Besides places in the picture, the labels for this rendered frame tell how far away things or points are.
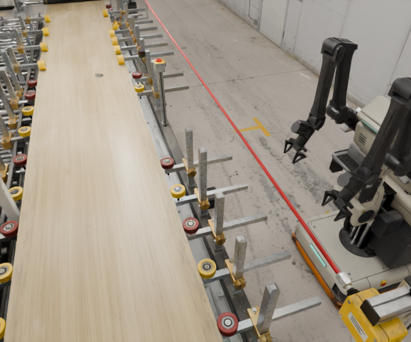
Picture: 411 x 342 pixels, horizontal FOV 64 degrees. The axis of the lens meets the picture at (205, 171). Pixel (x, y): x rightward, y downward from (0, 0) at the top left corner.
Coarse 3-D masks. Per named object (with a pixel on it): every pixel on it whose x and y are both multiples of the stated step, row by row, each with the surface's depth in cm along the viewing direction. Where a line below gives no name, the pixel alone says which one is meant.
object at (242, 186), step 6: (234, 186) 190; (240, 186) 190; (246, 186) 190; (210, 192) 186; (216, 192) 186; (228, 192) 189; (234, 192) 190; (180, 198) 183; (186, 198) 183; (192, 198) 183; (180, 204) 182
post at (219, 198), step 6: (222, 192) 147; (216, 198) 146; (222, 198) 145; (216, 204) 148; (222, 204) 148; (216, 210) 150; (222, 210) 151; (216, 216) 153; (222, 216) 153; (216, 222) 155; (222, 222) 156; (216, 228) 158; (222, 228) 159; (216, 234) 161; (216, 246) 167
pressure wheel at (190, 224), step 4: (184, 220) 160; (188, 220) 160; (192, 220) 160; (196, 220) 160; (184, 224) 158; (188, 224) 158; (192, 224) 158; (196, 224) 158; (184, 228) 156; (188, 228) 156; (192, 228) 156; (196, 228) 157; (188, 232) 157; (192, 232) 157
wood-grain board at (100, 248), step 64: (64, 64) 299; (64, 128) 221; (128, 128) 221; (64, 192) 175; (128, 192) 175; (64, 256) 145; (128, 256) 145; (192, 256) 145; (64, 320) 124; (128, 320) 124; (192, 320) 124
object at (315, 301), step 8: (296, 304) 135; (304, 304) 135; (312, 304) 135; (320, 304) 137; (280, 312) 132; (288, 312) 132; (296, 312) 134; (248, 320) 130; (272, 320) 132; (240, 328) 127; (248, 328) 129; (224, 336) 126
